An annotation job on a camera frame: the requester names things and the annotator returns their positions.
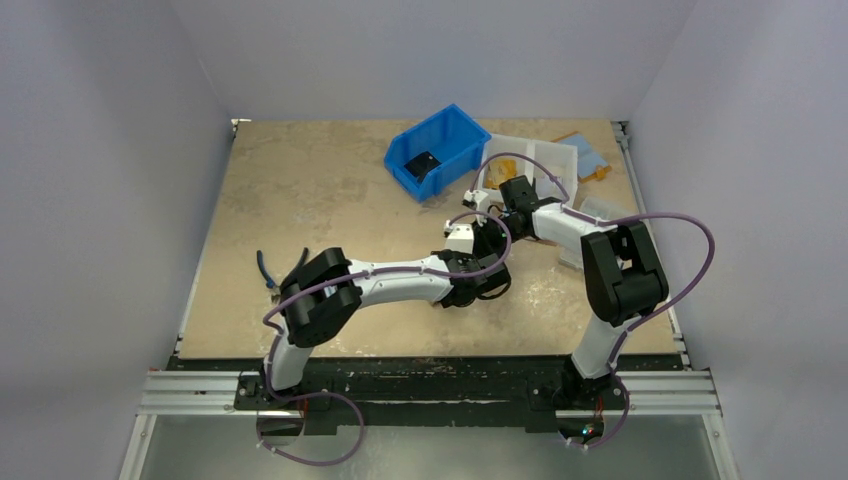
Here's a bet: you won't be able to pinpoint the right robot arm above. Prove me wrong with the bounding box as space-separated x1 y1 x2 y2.
474 176 669 407

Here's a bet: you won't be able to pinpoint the clear plastic screw box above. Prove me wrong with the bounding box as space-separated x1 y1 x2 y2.
559 196 635 271

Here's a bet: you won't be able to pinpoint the black card in blue bin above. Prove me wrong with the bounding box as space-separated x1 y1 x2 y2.
404 151 441 184

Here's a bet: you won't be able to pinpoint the white divided plastic tray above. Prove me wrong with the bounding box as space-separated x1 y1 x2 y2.
474 134 578 207

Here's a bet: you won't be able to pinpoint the orange card holder in tray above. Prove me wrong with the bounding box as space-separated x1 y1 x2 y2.
483 157 518 190

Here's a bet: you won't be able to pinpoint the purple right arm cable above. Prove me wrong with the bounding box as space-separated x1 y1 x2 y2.
469 152 717 452

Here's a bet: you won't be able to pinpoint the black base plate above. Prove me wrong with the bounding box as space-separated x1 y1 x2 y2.
165 356 684 435

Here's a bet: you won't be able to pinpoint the blue plastic bin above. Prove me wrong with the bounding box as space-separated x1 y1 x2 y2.
383 104 491 203

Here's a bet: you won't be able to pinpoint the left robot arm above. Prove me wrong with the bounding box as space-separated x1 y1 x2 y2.
259 247 512 409

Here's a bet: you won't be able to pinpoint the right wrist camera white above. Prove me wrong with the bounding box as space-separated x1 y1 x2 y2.
462 190 491 211

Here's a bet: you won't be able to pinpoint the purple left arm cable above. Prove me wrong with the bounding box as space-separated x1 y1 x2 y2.
256 210 514 468

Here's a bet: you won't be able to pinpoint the blue handled pliers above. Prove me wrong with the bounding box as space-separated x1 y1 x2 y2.
256 247 309 290

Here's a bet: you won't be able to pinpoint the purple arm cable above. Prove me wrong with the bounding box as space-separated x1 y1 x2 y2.
469 152 717 452
256 210 514 468

